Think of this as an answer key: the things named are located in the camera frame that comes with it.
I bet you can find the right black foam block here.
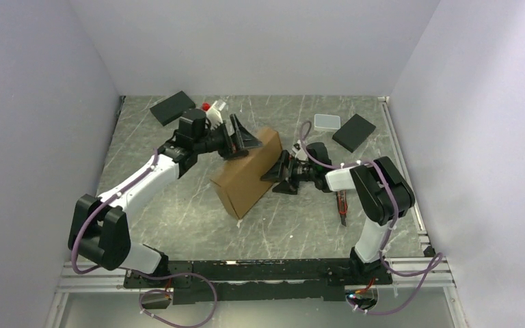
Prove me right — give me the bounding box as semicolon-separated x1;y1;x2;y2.
332;114;376;152

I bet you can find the brown cardboard express box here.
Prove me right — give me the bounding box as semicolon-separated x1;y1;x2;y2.
211;127;283;220

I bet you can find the aluminium frame rail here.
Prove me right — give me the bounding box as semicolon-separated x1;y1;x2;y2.
68;107;453;316

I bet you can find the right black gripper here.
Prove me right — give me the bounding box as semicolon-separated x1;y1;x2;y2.
260;150;317;195

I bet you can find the translucent white plastic box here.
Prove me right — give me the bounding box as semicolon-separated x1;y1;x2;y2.
313;114;341;133

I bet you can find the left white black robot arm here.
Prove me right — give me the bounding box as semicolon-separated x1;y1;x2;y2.
68;108;263;287

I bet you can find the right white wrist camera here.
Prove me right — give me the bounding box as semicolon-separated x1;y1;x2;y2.
291;141;308;161

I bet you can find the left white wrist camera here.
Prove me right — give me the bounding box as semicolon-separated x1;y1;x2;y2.
201;100;227;130

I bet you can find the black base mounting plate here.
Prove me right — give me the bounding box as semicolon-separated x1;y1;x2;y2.
123;258;392;305

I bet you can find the red black utility knife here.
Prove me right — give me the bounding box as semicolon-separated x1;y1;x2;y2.
336;191;348;227

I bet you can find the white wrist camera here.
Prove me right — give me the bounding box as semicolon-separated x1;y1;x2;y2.
291;141;308;161
201;100;227;130

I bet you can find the left black foam block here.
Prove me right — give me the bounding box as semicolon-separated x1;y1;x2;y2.
150;91;196;126

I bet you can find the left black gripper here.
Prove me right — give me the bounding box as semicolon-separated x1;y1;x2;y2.
195;115;263;162

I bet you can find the black foam block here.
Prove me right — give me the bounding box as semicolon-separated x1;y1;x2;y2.
150;91;196;126
332;114;376;152

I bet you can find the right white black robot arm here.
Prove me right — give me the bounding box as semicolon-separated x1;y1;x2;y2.
260;142;415;284

